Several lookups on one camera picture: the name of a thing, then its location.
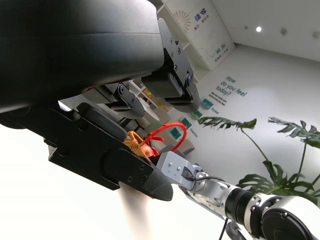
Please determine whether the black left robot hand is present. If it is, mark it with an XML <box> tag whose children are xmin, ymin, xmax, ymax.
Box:
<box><xmin>0</xmin><ymin>0</ymin><xmax>201</xmax><ymax>202</ymax></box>

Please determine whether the wicker basket with red handle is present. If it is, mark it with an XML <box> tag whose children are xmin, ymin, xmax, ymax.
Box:
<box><xmin>123</xmin><ymin>121</ymin><xmax>188</xmax><ymax>158</ymax></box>

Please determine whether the red printed ribbon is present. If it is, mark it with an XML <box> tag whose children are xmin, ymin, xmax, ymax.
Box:
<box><xmin>147</xmin><ymin>146</ymin><xmax>161</xmax><ymax>157</ymax></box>

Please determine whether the green monstera plant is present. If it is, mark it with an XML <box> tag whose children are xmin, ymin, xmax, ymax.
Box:
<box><xmin>197</xmin><ymin>116</ymin><xmax>320</xmax><ymax>207</ymax></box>

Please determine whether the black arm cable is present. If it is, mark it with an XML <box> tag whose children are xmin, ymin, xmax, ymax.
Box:
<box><xmin>183</xmin><ymin>169</ymin><xmax>226</xmax><ymax>183</ymax></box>

